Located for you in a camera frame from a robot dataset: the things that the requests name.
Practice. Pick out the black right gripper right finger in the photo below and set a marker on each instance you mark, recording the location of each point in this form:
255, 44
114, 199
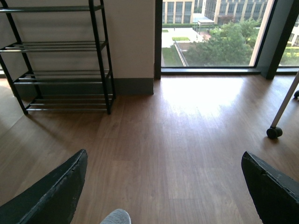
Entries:
274, 194

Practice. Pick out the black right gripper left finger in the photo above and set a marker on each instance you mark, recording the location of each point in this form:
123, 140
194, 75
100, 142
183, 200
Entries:
51, 200

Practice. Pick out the grey knit sneaker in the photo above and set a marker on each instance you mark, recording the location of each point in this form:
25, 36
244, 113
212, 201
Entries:
118, 216

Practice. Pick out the black metal shoe rack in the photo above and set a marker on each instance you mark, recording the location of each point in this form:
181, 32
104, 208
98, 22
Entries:
55, 55

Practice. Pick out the white office chair on casters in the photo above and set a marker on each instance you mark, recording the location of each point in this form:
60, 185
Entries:
274, 131

